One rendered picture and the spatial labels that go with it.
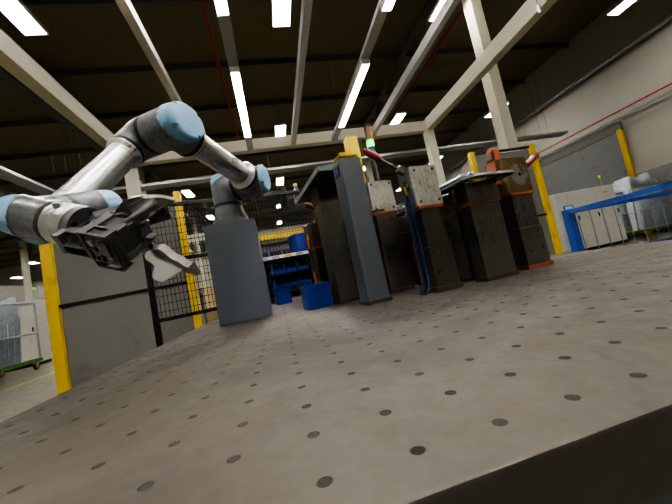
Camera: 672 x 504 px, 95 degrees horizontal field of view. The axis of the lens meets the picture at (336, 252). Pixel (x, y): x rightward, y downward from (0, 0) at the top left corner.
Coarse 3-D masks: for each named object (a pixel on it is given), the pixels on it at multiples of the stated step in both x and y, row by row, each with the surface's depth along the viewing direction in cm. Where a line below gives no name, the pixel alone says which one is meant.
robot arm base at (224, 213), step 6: (216, 204) 130; (222, 204) 128; (228, 204) 129; (234, 204) 130; (240, 204) 133; (216, 210) 130; (222, 210) 128; (228, 210) 128; (234, 210) 129; (240, 210) 131; (216, 216) 129; (222, 216) 127; (228, 216) 127; (234, 216) 127; (240, 216) 131; (246, 216) 133; (216, 222) 127; (222, 222) 126
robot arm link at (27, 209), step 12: (0, 204) 52; (12, 204) 52; (24, 204) 52; (36, 204) 52; (48, 204) 52; (0, 216) 52; (12, 216) 51; (24, 216) 51; (36, 216) 50; (0, 228) 53; (12, 228) 52; (24, 228) 51; (36, 228) 51
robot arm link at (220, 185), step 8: (216, 176) 129; (216, 184) 129; (224, 184) 128; (216, 192) 129; (224, 192) 129; (232, 192) 128; (216, 200) 129; (224, 200) 128; (232, 200) 130; (240, 200) 133
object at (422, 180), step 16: (400, 176) 91; (416, 176) 87; (432, 176) 89; (416, 192) 86; (432, 192) 88; (416, 208) 87; (432, 208) 88; (416, 224) 87; (432, 224) 87; (416, 240) 88; (432, 240) 86; (432, 256) 85; (448, 256) 87; (432, 272) 85; (448, 272) 86; (432, 288) 86; (448, 288) 85
